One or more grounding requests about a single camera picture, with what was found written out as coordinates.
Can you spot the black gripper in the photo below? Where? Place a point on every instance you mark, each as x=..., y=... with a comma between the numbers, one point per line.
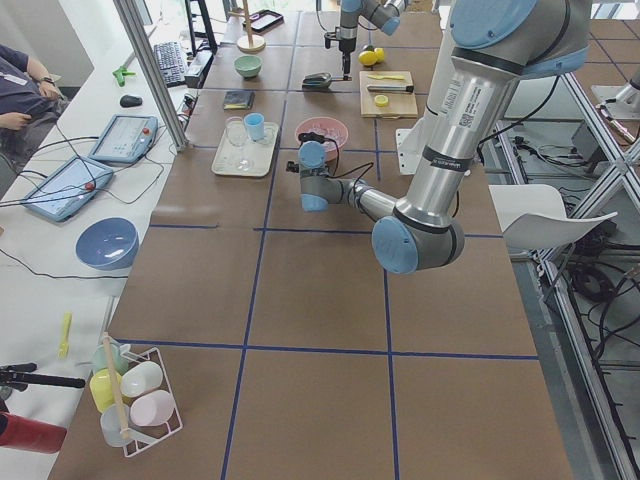
x=345, y=46
x=314, y=136

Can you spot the silver metal ice scoop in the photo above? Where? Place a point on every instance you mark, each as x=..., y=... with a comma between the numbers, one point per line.
x=322, y=80

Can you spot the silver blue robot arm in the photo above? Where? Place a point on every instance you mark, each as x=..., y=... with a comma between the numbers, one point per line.
x=495, y=45
x=385, y=16

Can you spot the pink bowl of ice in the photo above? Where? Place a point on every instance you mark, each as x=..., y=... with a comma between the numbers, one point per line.
x=335, y=131

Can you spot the light blue plastic cup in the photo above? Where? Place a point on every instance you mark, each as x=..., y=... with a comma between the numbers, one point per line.
x=255, y=126

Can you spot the yellow lemon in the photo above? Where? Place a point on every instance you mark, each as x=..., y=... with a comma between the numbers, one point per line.
x=380, y=55
x=368, y=58

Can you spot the yellow plastic knife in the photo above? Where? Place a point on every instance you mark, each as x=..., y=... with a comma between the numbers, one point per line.
x=386, y=77

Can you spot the wooden cutting board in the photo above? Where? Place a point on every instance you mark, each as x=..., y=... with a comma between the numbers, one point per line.
x=400, y=105

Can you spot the lemon half slice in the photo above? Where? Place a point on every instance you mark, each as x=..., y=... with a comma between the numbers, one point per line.
x=381, y=100

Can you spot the cream serving tray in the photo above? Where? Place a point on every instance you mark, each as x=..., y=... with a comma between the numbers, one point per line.
x=260, y=154

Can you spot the clear wine glass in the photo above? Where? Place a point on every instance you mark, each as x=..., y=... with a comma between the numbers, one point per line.
x=236, y=135

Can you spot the steel cylinder black cap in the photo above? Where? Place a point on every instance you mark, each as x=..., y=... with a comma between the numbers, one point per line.
x=380, y=88

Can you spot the grey folded cloth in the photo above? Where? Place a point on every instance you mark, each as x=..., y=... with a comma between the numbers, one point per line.
x=238, y=100

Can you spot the mint green bowl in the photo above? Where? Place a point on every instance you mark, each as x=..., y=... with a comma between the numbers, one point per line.
x=248, y=66

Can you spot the wooden mug tree stand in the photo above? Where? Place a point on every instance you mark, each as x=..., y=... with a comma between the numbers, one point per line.
x=249, y=43

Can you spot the black keyboard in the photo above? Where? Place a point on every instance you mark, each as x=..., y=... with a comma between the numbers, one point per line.
x=172, y=63

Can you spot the far blue teach pendant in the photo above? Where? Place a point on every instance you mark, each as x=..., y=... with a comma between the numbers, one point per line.
x=125, y=140

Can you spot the blue teach pendant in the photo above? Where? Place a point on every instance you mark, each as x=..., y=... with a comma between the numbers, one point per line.
x=125, y=140
x=68, y=189

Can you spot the black computer mouse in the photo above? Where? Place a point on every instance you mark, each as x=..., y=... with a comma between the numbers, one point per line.
x=130, y=101

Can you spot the blue bowl on side table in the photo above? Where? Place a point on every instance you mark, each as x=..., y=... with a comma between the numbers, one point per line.
x=109, y=244

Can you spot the white plastic chair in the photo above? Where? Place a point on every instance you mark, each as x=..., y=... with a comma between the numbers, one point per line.
x=533, y=217

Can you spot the near blue teach pendant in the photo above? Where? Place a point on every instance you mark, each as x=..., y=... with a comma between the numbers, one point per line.
x=68, y=189

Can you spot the seated person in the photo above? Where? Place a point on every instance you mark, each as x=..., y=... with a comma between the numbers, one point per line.
x=31, y=103

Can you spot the yellow fork on side table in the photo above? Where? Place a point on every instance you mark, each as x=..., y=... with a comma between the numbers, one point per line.
x=63, y=347

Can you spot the black tripod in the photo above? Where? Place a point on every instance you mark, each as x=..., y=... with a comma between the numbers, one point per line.
x=20, y=376

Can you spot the red bottle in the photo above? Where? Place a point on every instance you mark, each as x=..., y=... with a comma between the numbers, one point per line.
x=27, y=434

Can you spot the aluminium frame post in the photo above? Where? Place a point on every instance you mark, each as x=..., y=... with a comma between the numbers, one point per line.
x=134, y=28

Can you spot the white wire cup rack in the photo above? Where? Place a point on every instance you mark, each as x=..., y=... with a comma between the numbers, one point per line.
x=134, y=398

